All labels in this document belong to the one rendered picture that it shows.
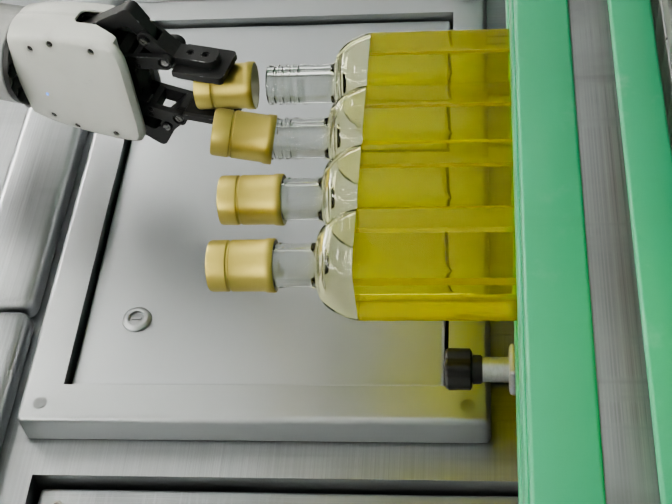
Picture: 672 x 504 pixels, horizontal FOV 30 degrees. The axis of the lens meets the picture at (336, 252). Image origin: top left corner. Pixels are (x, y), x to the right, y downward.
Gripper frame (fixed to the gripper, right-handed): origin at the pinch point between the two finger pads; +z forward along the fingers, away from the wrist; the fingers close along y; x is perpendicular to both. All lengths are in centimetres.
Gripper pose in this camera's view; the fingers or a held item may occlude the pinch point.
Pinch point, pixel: (210, 85)
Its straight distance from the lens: 94.8
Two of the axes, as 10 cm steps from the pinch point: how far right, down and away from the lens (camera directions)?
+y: -1.0, -6.5, -7.6
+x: 3.2, -7.4, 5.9
